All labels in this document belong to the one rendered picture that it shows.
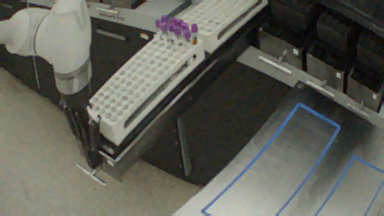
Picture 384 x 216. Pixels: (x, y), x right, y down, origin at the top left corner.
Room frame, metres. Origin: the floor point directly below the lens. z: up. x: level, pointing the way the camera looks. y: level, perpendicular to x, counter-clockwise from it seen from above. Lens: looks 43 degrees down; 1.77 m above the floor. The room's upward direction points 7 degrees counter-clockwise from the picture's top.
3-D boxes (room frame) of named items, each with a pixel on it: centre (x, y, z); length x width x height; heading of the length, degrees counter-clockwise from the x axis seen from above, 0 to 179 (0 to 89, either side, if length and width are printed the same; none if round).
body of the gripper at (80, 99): (0.94, 0.22, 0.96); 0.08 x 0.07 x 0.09; 50
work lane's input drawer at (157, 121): (1.19, 0.01, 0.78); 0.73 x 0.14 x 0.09; 140
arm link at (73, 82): (0.94, 0.22, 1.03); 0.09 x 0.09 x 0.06
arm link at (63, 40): (0.95, 0.23, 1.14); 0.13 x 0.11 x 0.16; 58
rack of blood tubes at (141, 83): (1.09, 0.09, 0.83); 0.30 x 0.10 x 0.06; 140
